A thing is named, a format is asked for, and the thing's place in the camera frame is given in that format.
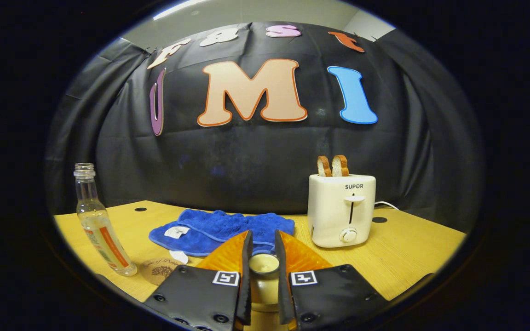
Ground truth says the black backdrop cloth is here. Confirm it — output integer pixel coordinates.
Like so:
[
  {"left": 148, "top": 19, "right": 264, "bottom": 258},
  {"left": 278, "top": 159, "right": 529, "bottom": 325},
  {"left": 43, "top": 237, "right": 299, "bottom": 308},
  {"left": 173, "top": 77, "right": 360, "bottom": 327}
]
[{"left": 44, "top": 21, "right": 485, "bottom": 233}]

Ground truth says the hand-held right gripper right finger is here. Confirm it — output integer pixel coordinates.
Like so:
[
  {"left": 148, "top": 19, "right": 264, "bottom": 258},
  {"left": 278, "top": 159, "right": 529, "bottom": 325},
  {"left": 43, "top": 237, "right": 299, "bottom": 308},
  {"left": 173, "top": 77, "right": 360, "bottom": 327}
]
[{"left": 274, "top": 230, "right": 391, "bottom": 331}]

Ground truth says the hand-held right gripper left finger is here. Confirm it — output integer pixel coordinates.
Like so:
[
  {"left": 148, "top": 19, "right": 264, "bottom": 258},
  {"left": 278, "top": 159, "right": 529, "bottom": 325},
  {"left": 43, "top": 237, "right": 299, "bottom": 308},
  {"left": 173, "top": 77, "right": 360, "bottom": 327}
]
[{"left": 143, "top": 230, "right": 253, "bottom": 331}]

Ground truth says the white toaster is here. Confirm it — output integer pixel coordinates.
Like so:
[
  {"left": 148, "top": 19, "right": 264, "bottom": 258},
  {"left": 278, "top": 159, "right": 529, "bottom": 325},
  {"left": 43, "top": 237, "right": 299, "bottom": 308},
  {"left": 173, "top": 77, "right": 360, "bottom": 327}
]
[{"left": 307, "top": 174, "right": 377, "bottom": 249}]

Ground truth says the yellow ceramic teacup lid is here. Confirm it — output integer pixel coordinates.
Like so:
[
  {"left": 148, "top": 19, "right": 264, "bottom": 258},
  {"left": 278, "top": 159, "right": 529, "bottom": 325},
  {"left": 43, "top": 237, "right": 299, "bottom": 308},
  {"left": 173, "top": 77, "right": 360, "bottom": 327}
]
[{"left": 248, "top": 253, "right": 282, "bottom": 305}]

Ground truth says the clear plastic water bottle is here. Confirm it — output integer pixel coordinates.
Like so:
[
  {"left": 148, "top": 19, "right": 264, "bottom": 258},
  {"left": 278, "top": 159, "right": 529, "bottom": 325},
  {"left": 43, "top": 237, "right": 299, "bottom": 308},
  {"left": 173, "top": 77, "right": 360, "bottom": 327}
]
[{"left": 73, "top": 163, "right": 138, "bottom": 277}]

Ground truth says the round wooden coaster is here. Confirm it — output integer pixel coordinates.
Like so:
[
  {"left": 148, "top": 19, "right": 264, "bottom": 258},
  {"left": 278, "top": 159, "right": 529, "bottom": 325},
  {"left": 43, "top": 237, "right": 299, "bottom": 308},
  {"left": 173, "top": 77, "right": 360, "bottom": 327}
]
[{"left": 139, "top": 257, "right": 187, "bottom": 286}]

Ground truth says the blue towel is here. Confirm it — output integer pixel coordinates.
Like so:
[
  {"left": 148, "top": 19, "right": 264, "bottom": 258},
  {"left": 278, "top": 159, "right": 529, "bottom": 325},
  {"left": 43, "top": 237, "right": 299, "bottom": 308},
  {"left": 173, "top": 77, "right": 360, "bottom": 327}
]
[{"left": 149, "top": 209, "right": 295, "bottom": 257}]

